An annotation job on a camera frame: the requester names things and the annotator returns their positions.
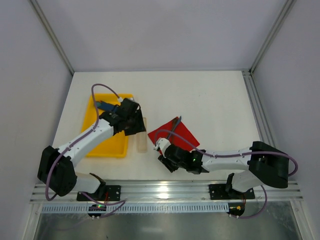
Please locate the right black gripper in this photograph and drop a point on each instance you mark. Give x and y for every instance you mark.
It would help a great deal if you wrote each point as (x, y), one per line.
(167, 161)

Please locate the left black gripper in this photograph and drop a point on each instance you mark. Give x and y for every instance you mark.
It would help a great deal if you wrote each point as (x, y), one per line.
(135, 122)

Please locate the red paper napkin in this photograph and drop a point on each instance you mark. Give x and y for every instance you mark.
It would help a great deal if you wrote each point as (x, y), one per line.
(181, 130)

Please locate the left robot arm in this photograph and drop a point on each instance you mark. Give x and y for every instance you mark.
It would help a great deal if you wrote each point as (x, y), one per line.
(57, 165)

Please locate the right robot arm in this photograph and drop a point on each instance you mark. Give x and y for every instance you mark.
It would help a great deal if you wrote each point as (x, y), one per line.
(259, 164)

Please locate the blue pouch in tray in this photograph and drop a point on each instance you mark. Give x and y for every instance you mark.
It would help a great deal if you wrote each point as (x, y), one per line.
(107, 107)

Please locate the yellow plastic tray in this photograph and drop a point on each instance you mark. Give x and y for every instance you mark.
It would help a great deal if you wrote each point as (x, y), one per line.
(114, 147)

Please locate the right controller board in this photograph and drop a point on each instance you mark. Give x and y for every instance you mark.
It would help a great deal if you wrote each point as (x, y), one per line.
(236, 209)

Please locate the controller board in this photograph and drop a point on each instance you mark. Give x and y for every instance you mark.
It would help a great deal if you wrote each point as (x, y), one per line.
(236, 209)
(96, 210)

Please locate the left controller board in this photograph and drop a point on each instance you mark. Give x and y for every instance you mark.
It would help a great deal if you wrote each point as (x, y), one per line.
(96, 210)

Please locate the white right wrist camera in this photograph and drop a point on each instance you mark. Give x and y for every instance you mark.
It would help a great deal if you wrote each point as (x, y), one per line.
(161, 145)

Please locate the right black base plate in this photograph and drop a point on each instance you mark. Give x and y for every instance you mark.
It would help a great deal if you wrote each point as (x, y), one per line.
(218, 192)

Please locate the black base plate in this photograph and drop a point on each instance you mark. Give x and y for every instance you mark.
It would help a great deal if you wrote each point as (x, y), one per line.
(218, 192)
(110, 192)

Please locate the aluminium front rail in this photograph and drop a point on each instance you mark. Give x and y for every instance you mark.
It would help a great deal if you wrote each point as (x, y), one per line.
(151, 191)

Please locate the slotted cable duct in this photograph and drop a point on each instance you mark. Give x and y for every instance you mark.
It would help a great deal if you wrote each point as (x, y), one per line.
(140, 208)

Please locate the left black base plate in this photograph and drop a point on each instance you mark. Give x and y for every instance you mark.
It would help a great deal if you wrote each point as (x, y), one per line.
(110, 192)

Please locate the right aluminium side rail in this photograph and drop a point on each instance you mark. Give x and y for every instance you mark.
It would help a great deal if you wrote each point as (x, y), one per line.
(260, 117)

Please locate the left aluminium frame post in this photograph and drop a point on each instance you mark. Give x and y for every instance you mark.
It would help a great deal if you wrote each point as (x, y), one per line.
(51, 34)

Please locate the aluminium frame post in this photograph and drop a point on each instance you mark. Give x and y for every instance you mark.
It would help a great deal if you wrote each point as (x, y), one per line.
(51, 34)
(273, 32)

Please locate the right aluminium frame post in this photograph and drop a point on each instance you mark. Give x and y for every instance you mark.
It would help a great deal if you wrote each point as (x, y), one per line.
(273, 32)

